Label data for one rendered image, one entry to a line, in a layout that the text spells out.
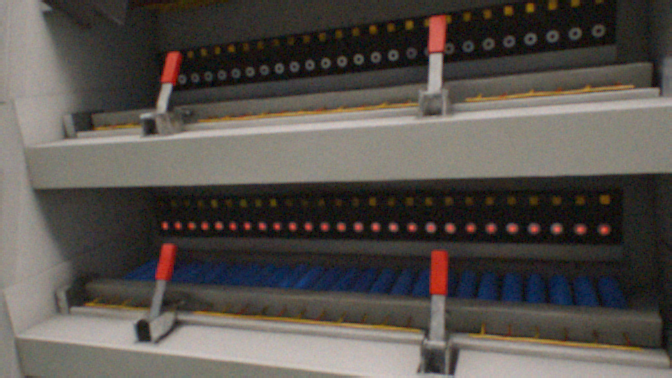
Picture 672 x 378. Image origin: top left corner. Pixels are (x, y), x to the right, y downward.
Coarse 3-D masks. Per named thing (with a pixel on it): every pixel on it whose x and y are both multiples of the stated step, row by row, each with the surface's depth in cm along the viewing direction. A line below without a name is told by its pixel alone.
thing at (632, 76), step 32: (640, 64) 40; (288, 96) 52; (320, 96) 49; (352, 96) 48; (384, 96) 47; (416, 96) 46; (480, 96) 43; (512, 96) 42; (544, 96) 43; (96, 128) 57; (128, 128) 58
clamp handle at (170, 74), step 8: (168, 56) 52; (176, 56) 52; (168, 64) 52; (176, 64) 52; (168, 72) 51; (176, 72) 52; (168, 80) 51; (176, 80) 52; (168, 88) 51; (160, 96) 51; (168, 96) 51; (160, 104) 50; (160, 112) 50
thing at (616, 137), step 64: (448, 64) 56; (512, 64) 54; (576, 64) 52; (64, 128) 59; (256, 128) 48; (320, 128) 42; (384, 128) 40; (448, 128) 38; (512, 128) 37; (576, 128) 36; (640, 128) 34
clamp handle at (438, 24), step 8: (440, 16) 43; (432, 24) 43; (440, 24) 42; (432, 32) 42; (440, 32) 42; (432, 40) 42; (440, 40) 42; (432, 48) 42; (440, 48) 41; (432, 56) 42; (440, 56) 41; (432, 64) 41; (440, 64) 41; (432, 72) 41; (440, 72) 41; (432, 80) 41; (440, 80) 41; (432, 88) 41; (440, 88) 40
